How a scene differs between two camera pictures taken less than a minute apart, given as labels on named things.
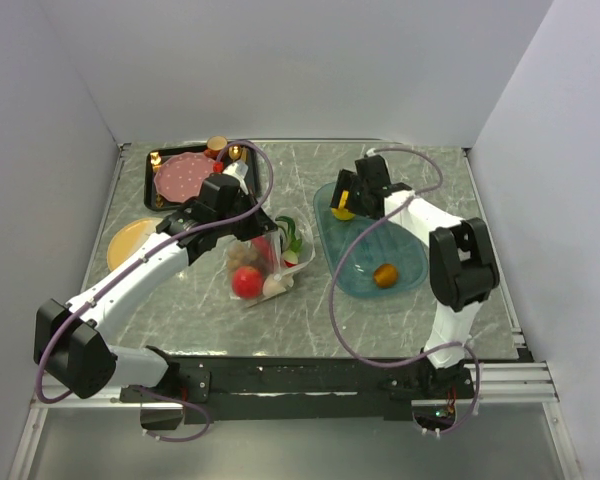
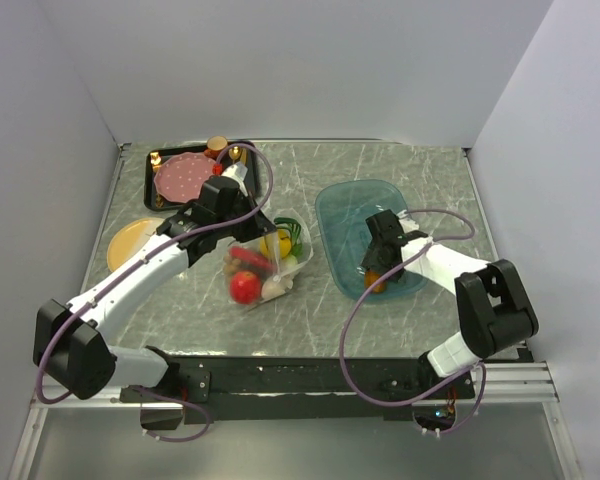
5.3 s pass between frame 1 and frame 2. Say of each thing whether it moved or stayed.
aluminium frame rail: stayed
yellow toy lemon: moved
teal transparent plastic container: stayed
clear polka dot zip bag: stayed
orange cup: stayed
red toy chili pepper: moved
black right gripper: moved
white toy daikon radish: stayed
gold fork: stayed
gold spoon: stayed
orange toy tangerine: moved
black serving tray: stayed
